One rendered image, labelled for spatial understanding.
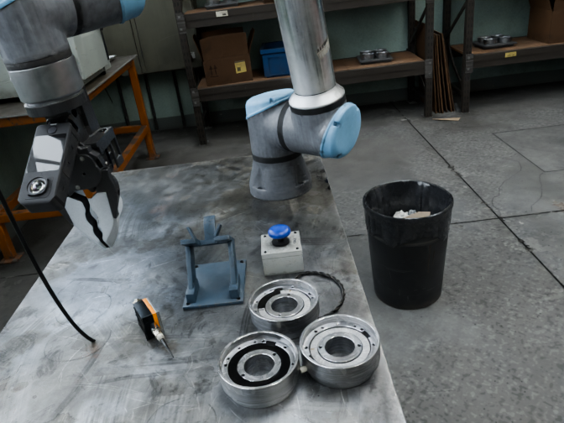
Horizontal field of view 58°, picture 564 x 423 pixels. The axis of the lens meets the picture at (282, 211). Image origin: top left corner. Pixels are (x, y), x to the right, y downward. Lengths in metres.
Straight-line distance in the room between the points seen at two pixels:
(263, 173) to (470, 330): 1.14
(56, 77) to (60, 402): 0.42
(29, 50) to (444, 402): 1.51
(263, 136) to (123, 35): 3.44
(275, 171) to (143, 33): 3.40
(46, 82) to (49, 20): 0.07
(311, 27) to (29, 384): 0.74
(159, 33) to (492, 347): 3.46
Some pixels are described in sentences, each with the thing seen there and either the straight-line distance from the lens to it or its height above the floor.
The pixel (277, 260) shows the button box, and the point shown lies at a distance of 0.88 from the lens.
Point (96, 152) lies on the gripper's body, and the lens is 0.68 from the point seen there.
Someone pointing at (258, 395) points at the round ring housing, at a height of 0.83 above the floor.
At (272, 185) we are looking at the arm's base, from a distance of 1.15.
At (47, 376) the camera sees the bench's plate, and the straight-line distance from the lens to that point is 0.83.
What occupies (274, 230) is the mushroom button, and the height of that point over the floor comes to 0.87.
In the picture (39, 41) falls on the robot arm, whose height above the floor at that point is 1.24.
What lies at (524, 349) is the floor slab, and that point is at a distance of 1.99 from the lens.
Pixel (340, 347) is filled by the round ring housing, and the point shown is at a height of 0.81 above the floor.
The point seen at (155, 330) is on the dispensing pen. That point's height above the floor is 0.83.
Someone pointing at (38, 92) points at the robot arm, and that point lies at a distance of 0.66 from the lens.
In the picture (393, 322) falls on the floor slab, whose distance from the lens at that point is 2.04.
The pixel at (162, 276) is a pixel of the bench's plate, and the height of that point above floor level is 0.80.
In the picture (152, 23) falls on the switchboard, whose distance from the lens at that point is 4.43.
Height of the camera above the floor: 1.30
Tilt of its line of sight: 27 degrees down
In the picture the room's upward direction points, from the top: 7 degrees counter-clockwise
